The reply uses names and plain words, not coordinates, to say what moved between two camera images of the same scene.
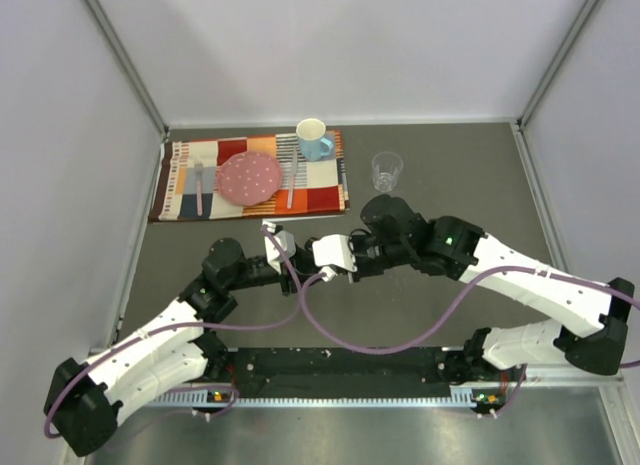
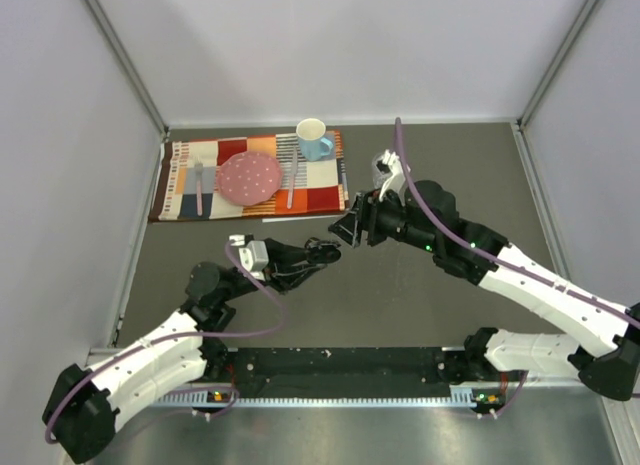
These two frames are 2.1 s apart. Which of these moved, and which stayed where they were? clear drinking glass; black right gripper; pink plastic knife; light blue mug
Moved: black right gripper
Stayed: clear drinking glass; pink plastic knife; light blue mug
